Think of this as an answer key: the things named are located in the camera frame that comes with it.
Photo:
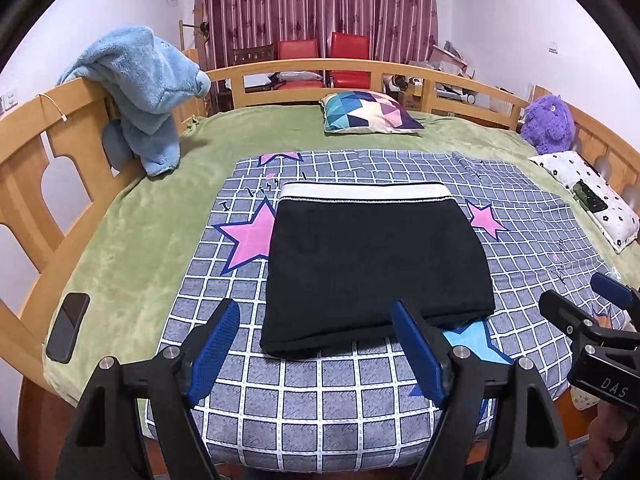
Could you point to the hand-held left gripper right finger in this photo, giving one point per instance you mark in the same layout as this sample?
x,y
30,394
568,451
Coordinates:
x,y
417,350

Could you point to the black pants with white stripe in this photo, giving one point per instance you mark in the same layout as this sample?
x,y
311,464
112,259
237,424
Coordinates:
x,y
370,260

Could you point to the white folded bedding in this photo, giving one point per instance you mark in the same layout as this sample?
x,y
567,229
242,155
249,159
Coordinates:
x,y
295,76

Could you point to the white floral pillow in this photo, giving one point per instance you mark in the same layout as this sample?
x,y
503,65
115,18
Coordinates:
x,y
560,165

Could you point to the pale dotted bed sheet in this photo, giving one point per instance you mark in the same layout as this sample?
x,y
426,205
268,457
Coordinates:
x,y
582,399

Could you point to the purple plush toy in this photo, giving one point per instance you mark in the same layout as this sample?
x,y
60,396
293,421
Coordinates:
x,y
547,120

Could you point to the person's right hand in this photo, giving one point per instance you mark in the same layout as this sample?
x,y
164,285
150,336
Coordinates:
x,y
612,445

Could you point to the geometric patterned pillow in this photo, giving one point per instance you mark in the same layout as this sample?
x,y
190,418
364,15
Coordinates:
x,y
365,112

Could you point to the green fleece blanket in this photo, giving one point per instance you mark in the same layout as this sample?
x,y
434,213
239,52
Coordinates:
x,y
150,240

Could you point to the wooden bed frame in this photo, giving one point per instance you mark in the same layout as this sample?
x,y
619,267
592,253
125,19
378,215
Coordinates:
x,y
30,170

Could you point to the maroon striped curtain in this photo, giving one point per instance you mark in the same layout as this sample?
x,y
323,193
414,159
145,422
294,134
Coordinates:
x,y
300,0

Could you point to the white wall switch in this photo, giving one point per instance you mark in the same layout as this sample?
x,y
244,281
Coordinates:
x,y
7,101

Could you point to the black smartphone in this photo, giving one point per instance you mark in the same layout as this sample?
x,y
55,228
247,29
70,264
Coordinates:
x,y
67,327

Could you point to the cardboard box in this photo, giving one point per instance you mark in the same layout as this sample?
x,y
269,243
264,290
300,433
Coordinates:
x,y
447,57

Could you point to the grey grid blanket with stars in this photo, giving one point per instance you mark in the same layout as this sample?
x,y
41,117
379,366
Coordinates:
x,y
310,385

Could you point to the pile of white household clutter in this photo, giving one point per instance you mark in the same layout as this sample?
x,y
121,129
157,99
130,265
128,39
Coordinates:
x,y
475,97

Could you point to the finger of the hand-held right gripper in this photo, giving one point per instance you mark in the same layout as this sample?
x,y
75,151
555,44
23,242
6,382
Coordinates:
x,y
607,287
565,310

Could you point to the dark wooden chair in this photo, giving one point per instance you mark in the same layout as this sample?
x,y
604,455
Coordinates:
x,y
252,54

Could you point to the small white appliance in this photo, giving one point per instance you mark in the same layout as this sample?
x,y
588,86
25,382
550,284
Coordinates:
x,y
412,82

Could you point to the blue fleece garment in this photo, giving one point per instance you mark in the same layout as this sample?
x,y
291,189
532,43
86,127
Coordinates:
x,y
150,85

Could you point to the red chair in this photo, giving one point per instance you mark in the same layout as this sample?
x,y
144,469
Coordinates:
x,y
350,45
297,50

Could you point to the wooden coat rack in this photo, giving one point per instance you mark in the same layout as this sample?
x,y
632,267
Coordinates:
x,y
183,35

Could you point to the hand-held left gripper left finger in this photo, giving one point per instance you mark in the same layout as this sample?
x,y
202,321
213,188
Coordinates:
x,y
217,350

